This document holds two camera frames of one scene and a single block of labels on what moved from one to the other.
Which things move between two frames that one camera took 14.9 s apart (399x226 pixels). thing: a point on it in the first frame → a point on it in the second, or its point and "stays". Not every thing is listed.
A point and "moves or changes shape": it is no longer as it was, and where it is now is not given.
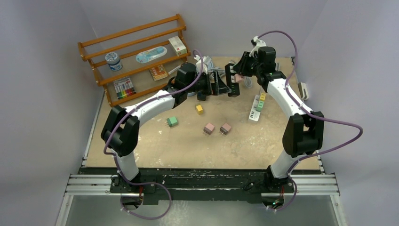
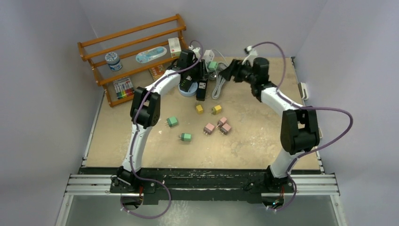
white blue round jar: [113, 60] stays
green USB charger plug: [171, 121] stays
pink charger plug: [238, 77] moves or changes shape
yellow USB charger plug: [199, 109] stays
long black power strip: [230, 77] moves or changes shape
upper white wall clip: [303, 91] stays
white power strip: [254, 115] → [208, 56]
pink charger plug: [226, 128] stays
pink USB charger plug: [208, 129] stays
